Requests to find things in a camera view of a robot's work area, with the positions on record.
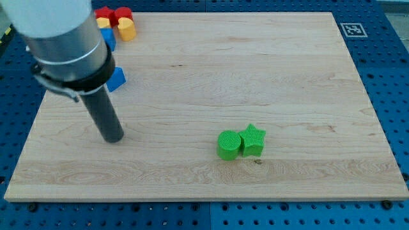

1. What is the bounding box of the green cylinder block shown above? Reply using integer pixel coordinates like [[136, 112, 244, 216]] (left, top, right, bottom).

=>
[[217, 130, 242, 161]]

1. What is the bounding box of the red star block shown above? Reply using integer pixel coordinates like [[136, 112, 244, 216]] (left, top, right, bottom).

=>
[[94, 6, 118, 27]]

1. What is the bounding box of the yellow heart block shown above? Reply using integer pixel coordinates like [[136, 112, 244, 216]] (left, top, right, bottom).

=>
[[118, 17, 137, 42]]

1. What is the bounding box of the white fiducial marker tag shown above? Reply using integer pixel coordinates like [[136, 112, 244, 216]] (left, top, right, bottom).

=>
[[340, 22, 367, 38]]

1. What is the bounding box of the yellow pentagon block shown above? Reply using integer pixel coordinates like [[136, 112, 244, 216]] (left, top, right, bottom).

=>
[[96, 17, 111, 29]]

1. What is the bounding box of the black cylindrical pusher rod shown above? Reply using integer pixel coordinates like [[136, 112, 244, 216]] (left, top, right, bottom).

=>
[[81, 86, 124, 143]]

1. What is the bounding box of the red round block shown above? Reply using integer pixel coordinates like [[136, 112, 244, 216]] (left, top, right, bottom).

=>
[[114, 6, 133, 21]]

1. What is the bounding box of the blue triangle block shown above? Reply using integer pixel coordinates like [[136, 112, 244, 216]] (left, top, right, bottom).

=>
[[105, 67, 126, 93]]

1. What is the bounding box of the green star block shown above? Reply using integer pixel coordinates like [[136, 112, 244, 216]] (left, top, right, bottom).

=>
[[238, 124, 266, 157]]

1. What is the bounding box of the wooden board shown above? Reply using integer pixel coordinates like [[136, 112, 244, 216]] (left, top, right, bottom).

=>
[[4, 12, 408, 203]]

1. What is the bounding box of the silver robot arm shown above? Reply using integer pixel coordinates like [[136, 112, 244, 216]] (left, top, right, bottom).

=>
[[1, 0, 124, 143]]

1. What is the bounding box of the blue cube block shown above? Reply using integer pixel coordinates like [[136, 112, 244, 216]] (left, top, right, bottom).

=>
[[100, 28, 116, 51]]

